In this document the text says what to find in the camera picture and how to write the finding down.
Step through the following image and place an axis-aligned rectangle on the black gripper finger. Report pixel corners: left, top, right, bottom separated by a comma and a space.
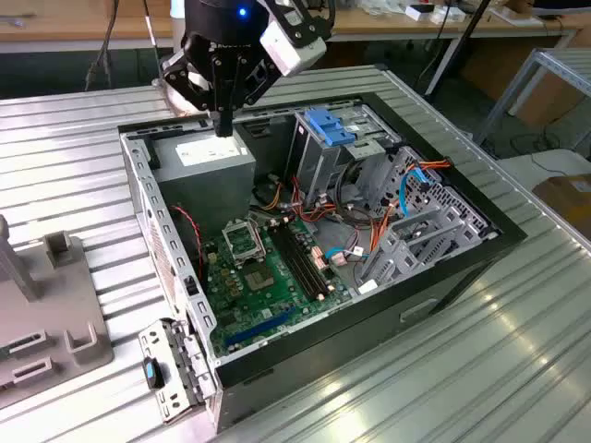
224, 51, 283, 138
160, 45, 226, 138

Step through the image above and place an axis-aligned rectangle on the blue data wire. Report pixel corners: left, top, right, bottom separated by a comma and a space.
399, 166, 434, 218

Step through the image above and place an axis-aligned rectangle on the orange power wire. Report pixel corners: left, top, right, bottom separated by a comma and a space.
368, 158, 456, 259

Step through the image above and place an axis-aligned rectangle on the grey metal disk bay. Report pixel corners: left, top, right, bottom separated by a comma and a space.
357, 146, 502, 296

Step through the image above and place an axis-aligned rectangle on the blue plastic drive latch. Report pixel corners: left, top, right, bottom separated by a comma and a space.
304, 107, 357, 147

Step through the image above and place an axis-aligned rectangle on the grey metal drive cage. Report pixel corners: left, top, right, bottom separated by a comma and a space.
285, 102, 403, 204

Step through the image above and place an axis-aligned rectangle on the grey power supply unit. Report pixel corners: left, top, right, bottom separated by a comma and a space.
150, 127, 258, 241

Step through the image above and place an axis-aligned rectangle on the metal socket cover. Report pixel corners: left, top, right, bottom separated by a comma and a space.
221, 220, 268, 268

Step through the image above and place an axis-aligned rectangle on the black RAM slot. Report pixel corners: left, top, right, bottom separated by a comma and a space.
269, 224, 320, 304
279, 220, 334, 299

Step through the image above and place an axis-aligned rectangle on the white box black lid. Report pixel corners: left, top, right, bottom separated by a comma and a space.
404, 3, 438, 23

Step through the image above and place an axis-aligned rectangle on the green motherboard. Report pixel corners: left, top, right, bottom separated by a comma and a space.
200, 216, 356, 359

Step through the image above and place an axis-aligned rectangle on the small white box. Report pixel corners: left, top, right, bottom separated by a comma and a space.
431, 6, 465, 25

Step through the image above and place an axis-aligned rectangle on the blue expansion slot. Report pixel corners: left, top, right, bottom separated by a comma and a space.
224, 307, 297, 347

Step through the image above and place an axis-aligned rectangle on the black slanted pole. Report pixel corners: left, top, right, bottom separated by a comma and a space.
423, 0, 493, 97

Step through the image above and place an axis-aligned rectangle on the grey parts rack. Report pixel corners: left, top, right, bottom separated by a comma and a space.
0, 214, 115, 410

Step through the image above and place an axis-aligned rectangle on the black open PC case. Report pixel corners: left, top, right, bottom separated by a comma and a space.
116, 90, 528, 435

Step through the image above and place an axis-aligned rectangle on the black and blue latch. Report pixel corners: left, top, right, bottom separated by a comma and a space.
141, 356, 166, 391

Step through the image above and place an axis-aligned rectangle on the large brown cardboard box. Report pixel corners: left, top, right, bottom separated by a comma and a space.
510, 73, 585, 129

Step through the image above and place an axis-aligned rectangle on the white side table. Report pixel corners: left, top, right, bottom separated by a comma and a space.
498, 148, 591, 186

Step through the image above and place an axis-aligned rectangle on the brown labelled cardboard box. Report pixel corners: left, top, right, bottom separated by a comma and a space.
532, 174, 591, 241

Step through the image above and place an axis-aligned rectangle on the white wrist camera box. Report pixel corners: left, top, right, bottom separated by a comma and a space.
259, 8, 328, 78

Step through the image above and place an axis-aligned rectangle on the black base cable bundle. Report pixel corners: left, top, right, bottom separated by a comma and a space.
84, 0, 161, 92

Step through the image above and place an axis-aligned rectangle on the wooden desk white frame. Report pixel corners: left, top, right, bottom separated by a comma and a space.
0, 0, 584, 54

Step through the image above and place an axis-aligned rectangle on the multicolour power wire bundle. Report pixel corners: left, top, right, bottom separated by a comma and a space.
251, 173, 341, 234

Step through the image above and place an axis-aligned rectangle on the black wire loop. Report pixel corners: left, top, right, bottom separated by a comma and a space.
332, 156, 375, 228

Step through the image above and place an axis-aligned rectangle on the red and black fan wire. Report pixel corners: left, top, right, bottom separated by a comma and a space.
169, 205, 205, 283

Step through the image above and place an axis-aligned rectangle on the silver hinged slot bracket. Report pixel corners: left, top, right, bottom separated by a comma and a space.
138, 317, 219, 425

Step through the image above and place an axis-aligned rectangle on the grey metal frame rack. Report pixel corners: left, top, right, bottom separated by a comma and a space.
474, 47, 591, 149

